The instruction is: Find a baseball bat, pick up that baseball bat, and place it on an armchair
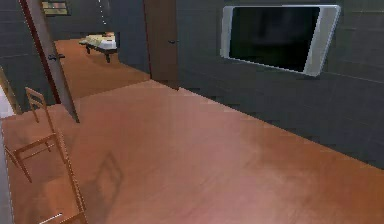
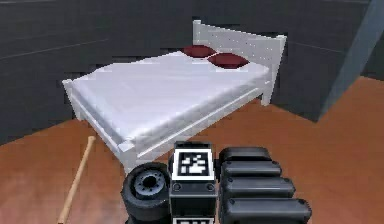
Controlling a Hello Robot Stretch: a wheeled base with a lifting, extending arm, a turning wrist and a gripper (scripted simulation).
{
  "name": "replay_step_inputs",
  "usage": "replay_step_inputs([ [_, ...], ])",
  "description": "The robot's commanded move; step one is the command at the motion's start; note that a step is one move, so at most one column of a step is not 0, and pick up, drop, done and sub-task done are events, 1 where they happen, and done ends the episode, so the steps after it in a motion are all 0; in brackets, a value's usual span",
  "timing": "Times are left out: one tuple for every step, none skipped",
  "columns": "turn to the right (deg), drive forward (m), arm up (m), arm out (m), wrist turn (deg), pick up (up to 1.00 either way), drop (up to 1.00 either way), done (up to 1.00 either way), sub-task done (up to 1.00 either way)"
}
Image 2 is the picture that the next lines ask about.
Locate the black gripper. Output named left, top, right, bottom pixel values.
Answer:
left=121, top=162, right=172, bottom=224

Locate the wooden baseball bat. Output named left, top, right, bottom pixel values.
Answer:
left=57, top=135, right=97, bottom=224

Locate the white bed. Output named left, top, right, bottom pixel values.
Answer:
left=61, top=19, right=288, bottom=174

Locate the dark red pillow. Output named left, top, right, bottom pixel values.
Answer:
left=206, top=53, right=251, bottom=70
left=181, top=45, right=218, bottom=59

